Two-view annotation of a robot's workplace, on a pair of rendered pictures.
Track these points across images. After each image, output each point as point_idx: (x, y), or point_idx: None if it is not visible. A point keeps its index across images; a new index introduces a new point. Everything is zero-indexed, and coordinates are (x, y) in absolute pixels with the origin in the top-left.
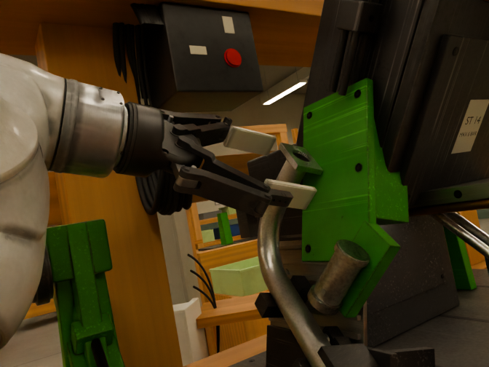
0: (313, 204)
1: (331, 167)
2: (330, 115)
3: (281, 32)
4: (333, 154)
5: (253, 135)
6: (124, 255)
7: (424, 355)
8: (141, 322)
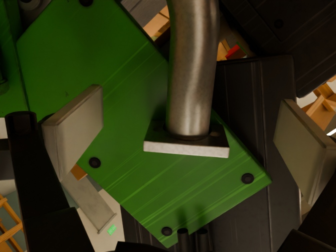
0: (133, 70)
1: (140, 138)
2: (198, 194)
3: None
4: (150, 155)
5: (288, 164)
6: None
7: None
8: None
